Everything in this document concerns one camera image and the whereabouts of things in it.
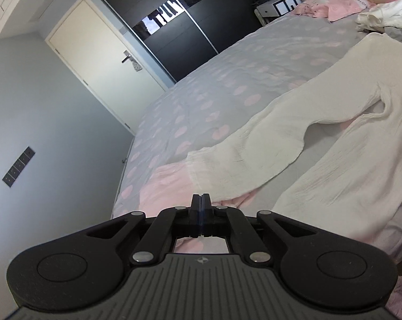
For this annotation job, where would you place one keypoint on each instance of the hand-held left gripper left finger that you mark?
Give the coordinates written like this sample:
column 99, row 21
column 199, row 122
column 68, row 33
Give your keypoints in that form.
column 197, row 214

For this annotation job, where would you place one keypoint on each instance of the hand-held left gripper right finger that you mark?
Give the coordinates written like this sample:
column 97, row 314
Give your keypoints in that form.
column 206, row 214

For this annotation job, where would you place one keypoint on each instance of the cream white pants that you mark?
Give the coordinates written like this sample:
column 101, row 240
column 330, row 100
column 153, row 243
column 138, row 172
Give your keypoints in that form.
column 254, row 146

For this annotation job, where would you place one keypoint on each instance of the pile of white clothes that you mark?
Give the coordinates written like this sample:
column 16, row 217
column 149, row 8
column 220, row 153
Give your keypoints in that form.
column 398, row 13

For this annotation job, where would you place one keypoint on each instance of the light pink cloth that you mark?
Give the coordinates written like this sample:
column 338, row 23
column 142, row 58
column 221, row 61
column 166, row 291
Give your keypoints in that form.
column 167, row 186

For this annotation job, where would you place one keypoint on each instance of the grey pink-dotted blanket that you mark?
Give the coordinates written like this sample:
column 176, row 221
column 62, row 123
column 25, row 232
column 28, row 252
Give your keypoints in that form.
column 221, row 73

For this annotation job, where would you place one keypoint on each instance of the black sliding wardrobe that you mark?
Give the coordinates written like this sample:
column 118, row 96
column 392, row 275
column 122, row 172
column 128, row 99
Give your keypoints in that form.
column 194, row 33

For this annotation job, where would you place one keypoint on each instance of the cream door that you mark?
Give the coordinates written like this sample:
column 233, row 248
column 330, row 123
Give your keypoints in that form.
column 94, row 46

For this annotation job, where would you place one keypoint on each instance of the white nightstand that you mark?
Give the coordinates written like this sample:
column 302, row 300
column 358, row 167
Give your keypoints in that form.
column 271, row 10

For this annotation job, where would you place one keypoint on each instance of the pink pillow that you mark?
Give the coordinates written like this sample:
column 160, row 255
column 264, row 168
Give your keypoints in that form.
column 337, row 5

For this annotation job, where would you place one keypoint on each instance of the dark wall switch panel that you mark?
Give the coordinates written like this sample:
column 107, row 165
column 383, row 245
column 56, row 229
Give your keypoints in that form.
column 18, row 167

